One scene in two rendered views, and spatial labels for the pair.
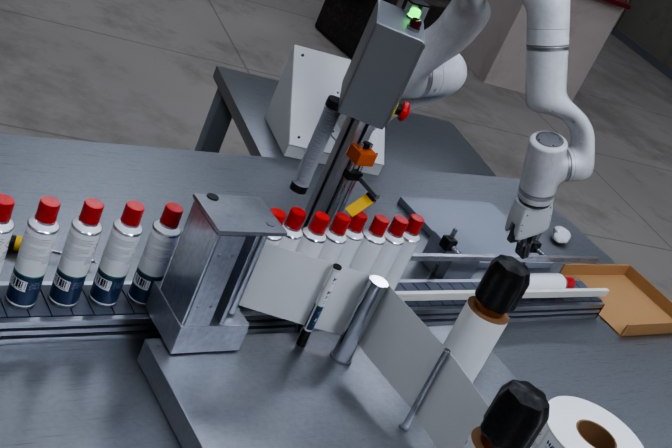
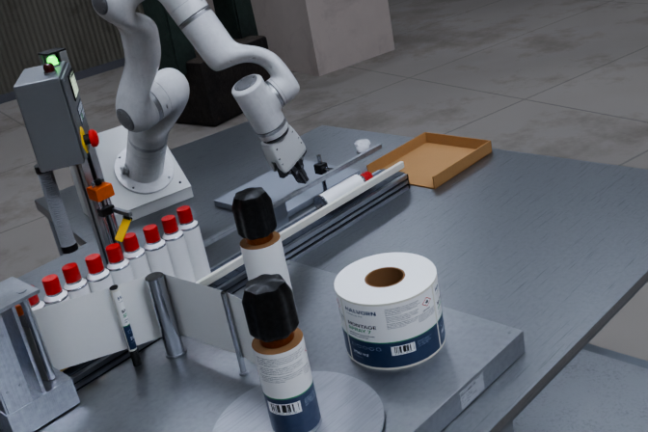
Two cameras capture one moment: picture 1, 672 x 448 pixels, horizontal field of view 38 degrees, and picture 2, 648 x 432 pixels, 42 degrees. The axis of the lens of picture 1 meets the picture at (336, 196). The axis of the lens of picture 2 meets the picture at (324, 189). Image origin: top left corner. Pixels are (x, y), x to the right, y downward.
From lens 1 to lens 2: 0.53 m
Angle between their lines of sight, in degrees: 3
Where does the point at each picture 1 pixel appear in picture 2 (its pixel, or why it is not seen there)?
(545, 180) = (265, 115)
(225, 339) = (59, 401)
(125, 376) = not seen: outside the picture
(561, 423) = (350, 286)
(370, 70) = (38, 125)
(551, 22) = not seen: outside the picture
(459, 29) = (139, 50)
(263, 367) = (106, 402)
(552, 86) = (216, 43)
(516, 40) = (320, 30)
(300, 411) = (146, 416)
